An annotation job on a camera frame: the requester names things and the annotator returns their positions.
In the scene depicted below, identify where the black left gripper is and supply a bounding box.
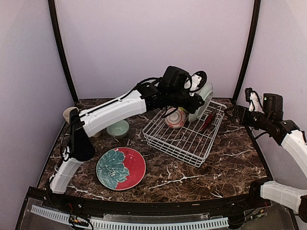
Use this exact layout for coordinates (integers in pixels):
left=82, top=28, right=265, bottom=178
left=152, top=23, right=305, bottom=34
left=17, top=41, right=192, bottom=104
left=169, top=89, right=205, bottom=114

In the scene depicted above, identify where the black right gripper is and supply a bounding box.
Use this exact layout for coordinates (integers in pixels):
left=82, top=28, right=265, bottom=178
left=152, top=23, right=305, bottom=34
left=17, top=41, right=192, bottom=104
left=224, top=104, right=272, bottom=130

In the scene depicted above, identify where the light green plate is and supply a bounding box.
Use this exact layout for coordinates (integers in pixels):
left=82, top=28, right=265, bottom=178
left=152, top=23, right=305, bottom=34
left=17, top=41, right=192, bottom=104
left=188, top=83, right=213, bottom=122

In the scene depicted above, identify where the dark red plate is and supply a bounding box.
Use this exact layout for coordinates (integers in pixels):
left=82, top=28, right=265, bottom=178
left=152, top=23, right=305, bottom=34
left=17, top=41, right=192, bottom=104
left=199, top=113, right=216, bottom=133

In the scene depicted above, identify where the white red patterned bowl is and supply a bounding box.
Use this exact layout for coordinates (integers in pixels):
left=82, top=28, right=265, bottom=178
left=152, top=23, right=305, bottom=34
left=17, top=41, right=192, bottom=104
left=165, top=108, right=187, bottom=129

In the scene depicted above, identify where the light teal ceramic bowl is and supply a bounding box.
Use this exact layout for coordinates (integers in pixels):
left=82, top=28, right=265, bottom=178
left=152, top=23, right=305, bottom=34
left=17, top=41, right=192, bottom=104
left=106, top=120, right=130, bottom=139

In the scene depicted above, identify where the grey white plate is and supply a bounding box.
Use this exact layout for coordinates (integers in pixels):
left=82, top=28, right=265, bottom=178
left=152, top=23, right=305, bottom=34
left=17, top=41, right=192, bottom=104
left=95, top=147, right=146, bottom=191

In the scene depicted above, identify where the cream patterned ceramic mug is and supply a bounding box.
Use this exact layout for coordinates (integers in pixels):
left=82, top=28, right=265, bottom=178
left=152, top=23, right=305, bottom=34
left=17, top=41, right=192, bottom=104
left=62, top=106, right=79, bottom=124

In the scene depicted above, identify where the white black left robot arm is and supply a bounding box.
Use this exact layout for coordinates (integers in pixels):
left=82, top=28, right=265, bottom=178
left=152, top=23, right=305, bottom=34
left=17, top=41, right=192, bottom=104
left=47, top=66, right=207, bottom=209

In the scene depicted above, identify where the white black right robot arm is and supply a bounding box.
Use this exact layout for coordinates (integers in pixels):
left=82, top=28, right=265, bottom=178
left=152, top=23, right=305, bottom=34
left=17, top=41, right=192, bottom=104
left=224, top=88, right=307, bottom=222

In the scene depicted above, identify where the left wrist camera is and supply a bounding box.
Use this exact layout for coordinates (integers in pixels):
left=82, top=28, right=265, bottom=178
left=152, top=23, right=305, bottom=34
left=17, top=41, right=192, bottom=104
left=190, top=70, right=207, bottom=93

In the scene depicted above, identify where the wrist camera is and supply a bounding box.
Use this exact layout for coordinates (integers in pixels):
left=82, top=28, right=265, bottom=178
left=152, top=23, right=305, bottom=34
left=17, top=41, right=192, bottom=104
left=245, top=88, right=262, bottom=112
left=190, top=70, right=207, bottom=93

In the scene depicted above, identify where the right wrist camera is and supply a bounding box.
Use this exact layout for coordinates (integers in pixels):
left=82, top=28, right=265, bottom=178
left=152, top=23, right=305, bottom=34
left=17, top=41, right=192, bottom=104
left=245, top=88, right=262, bottom=112

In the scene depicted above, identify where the white wire dish rack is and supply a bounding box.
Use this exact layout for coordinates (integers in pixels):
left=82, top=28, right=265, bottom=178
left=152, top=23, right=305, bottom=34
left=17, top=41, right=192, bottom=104
left=142, top=100, right=226, bottom=168

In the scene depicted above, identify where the black right frame post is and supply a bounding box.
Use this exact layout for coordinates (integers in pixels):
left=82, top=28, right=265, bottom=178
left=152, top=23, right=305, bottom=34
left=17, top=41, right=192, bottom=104
left=232, top=0, right=261, bottom=104

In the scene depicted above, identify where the black frame post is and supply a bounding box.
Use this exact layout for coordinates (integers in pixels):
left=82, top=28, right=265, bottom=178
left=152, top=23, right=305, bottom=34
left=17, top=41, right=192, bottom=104
left=47, top=0, right=79, bottom=103
left=232, top=0, right=261, bottom=104

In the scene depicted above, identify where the black front table rail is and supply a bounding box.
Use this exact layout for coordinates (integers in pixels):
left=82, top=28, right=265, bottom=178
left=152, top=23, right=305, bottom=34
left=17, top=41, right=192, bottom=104
left=24, top=187, right=252, bottom=217

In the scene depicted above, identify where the black left frame post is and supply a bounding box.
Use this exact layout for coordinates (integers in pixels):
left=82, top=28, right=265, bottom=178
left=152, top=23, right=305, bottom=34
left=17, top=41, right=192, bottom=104
left=47, top=0, right=79, bottom=103

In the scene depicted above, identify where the white slotted cable duct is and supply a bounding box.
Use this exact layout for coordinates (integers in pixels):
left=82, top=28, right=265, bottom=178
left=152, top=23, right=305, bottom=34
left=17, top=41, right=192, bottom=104
left=31, top=205, right=229, bottom=230

